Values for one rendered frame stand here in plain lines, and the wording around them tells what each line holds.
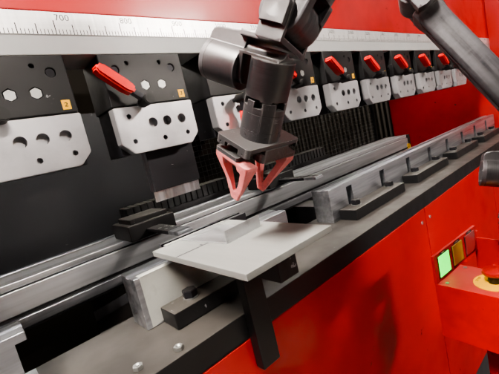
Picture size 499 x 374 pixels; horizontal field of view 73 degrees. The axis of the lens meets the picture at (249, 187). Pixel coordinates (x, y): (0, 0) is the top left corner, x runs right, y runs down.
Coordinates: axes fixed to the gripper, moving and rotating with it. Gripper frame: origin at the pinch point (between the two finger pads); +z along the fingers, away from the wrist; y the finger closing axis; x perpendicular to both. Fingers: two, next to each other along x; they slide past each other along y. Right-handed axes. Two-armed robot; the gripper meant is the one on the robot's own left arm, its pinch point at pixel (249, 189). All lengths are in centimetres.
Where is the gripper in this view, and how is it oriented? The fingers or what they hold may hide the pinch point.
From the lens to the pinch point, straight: 52.4
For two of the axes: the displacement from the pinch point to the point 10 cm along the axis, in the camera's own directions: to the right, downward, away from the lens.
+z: -1.6, 8.4, 5.1
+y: -7.3, 2.5, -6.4
